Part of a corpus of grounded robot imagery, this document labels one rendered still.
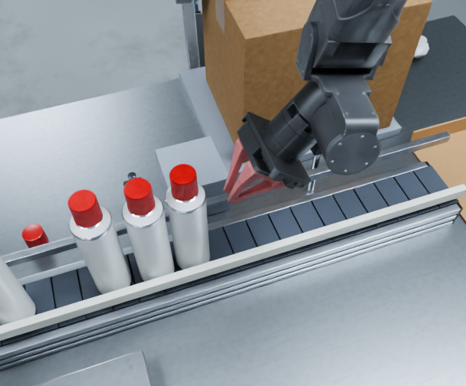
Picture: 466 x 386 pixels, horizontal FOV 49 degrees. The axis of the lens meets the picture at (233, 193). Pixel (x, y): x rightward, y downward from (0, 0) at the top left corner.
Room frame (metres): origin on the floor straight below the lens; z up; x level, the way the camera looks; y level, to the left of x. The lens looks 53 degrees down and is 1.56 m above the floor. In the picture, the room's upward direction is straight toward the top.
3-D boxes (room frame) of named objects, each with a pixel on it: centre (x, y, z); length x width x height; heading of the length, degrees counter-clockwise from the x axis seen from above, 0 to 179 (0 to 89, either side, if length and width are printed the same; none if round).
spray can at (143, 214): (0.37, 0.11, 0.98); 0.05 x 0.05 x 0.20
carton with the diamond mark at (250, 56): (0.76, -0.12, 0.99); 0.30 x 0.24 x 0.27; 108
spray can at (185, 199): (0.39, 0.06, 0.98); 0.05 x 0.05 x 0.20
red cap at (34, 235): (0.45, 0.32, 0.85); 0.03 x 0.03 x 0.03
